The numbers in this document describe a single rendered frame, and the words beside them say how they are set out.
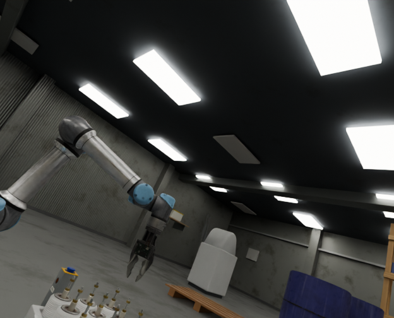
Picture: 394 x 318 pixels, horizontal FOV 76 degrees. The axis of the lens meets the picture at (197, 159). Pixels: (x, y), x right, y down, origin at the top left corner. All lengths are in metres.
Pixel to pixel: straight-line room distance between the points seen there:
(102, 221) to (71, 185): 1.53
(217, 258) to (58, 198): 4.77
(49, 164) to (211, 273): 4.87
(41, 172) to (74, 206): 7.12
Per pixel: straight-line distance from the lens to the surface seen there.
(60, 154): 1.17
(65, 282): 1.47
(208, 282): 5.72
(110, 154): 1.01
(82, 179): 8.23
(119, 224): 8.96
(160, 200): 1.11
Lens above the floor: 0.62
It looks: 19 degrees up
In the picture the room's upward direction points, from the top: 24 degrees clockwise
